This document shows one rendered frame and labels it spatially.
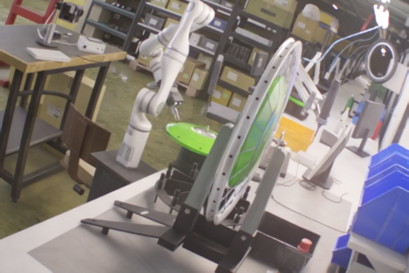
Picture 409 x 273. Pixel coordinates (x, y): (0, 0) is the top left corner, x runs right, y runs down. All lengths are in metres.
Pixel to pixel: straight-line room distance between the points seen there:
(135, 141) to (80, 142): 0.41
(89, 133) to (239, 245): 1.19
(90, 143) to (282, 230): 1.03
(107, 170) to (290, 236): 0.81
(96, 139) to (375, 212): 1.45
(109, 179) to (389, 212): 1.25
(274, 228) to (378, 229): 0.60
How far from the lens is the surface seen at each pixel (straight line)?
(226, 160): 1.09
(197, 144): 2.01
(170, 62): 2.04
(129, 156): 2.10
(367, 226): 1.33
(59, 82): 4.00
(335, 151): 2.55
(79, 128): 2.41
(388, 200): 1.31
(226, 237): 1.45
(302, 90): 2.22
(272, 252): 1.65
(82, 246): 1.37
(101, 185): 2.17
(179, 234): 1.43
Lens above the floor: 1.66
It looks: 14 degrees down
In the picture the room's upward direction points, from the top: 22 degrees clockwise
